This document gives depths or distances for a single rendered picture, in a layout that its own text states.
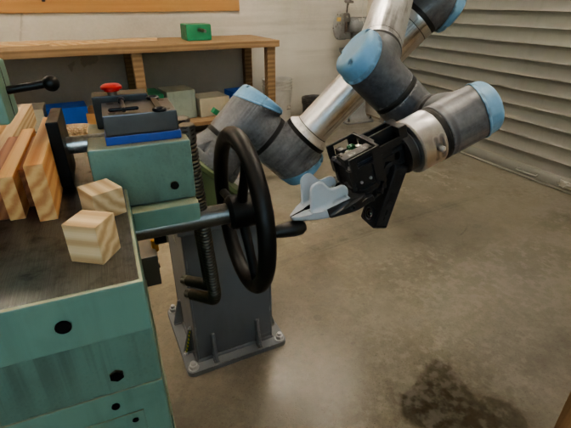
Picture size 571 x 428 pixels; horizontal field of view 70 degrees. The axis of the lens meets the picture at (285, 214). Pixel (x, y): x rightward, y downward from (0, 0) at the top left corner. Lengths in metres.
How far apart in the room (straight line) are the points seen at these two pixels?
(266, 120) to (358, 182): 0.68
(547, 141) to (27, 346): 3.20
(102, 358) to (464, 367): 1.32
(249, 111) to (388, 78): 0.58
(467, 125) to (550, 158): 2.66
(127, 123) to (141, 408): 0.37
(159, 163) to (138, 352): 0.25
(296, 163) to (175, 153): 0.72
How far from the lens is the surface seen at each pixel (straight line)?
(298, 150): 1.27
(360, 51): 0.74
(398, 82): 0.77
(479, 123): 0.71
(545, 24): 3.36
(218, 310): 1.43
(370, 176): 0.62
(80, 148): 0.66
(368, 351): 1.60
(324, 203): 0.61
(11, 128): 0.85
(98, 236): 0.43
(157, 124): 0.60
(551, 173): 3.34
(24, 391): 0.57
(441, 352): 1.67
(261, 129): 1.25
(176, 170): 0.61
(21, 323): 0.44
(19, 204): 0.58
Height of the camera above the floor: 1.13
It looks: 28 degrees down
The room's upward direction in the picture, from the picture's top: straight up
